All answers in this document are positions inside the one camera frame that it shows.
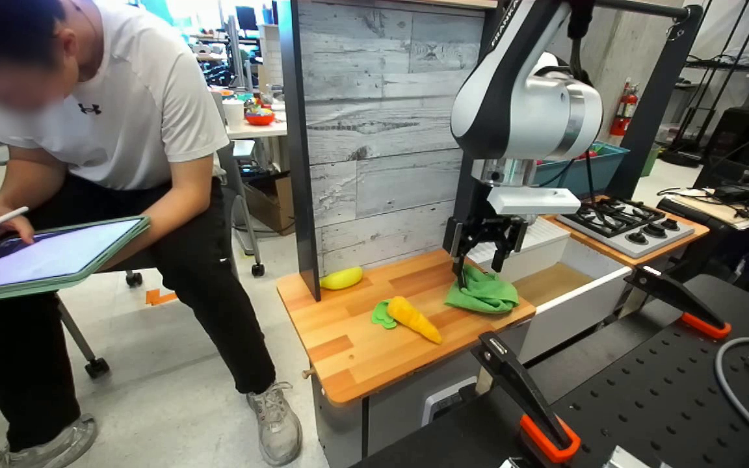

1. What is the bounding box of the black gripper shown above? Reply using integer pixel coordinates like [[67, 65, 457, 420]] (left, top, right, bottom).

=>
[[442, 212, 532, 284]]

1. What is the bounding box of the green cloth towel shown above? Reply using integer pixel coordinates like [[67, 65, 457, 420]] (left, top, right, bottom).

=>
[[442, 260, 524, 319]]

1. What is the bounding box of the tablet with green case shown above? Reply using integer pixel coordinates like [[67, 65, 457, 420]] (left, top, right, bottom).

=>
[[0, 214, 151, 308]]

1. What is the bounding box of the white stylus pen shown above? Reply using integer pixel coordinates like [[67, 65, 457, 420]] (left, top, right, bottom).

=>
[[0, 204, 31, 236]]

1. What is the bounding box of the person left forearm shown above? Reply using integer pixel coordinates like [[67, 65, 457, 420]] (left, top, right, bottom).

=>
[[100, 153, 221, 270]]

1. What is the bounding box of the person right forearm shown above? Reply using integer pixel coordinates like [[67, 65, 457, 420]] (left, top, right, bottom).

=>
[[0, 148, 71, 228]]

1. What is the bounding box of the orange plush toy carrot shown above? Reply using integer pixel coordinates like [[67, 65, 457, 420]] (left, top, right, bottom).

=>
[[370, 293, 447, 348]]

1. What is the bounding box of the white toy sink basin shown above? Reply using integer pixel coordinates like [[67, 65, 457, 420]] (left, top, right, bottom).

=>
[[464, 217, 636, 366]]

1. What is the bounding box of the yellow toy banana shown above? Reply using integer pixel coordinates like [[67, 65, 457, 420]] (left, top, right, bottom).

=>
[[318, 265, 368, 293]]

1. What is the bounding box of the toy gas stove top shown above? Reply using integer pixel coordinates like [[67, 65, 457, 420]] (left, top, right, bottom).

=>
[[556, 195, 697, 260]]

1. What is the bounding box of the gray wood plank backsplash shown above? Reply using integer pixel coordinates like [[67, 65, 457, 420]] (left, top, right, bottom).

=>
[[294, 0, 502, 280]]

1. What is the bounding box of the gray toy kitchen cabinet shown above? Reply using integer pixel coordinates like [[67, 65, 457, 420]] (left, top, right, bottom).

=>
[[309, 345, 485, 468]]

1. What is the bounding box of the red fire extinguisher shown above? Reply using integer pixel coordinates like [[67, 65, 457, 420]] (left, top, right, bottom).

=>
[[610, 79, 643, 140]]

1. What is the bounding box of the wooden stove board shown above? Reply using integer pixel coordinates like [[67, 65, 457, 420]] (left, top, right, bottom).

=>
[[538, 193, 712, 270]]

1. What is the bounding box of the cardboard box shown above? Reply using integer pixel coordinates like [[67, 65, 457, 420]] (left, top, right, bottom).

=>
[[243, 170, 296, 236]]

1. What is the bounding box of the white background table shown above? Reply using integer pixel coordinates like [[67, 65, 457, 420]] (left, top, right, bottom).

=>
[[223, 115, 292, 144]]

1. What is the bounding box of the red bowl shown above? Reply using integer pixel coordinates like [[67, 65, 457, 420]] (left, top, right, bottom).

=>
[[243, 108, 279, 130]]

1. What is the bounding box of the black equipment stack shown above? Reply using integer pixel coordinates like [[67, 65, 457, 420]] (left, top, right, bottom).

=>
[[692, 108, 749, 209]]

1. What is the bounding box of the white cup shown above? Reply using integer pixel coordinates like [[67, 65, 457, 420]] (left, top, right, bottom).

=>
[[220, 97, 247, 130]]

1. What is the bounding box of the person in white shirt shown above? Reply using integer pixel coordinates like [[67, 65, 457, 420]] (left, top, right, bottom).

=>
[[0, 0, 304, 468]]

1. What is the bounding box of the black stool leg with caster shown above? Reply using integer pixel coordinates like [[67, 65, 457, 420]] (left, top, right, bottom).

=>
[[54, 293, 114, 379]]

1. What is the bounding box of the black orange handled clamp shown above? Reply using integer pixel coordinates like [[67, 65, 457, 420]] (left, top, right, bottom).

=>
[[624, 264, 736, 343], [469, 330, 586, 468]]

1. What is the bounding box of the thick black backsplash post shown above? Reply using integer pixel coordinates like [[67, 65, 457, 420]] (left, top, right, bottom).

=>
[[275, 0, 324, 304]]

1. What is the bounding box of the black metal frame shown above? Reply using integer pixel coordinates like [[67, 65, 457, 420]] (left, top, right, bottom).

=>
[[565, 0, 707, 204]]

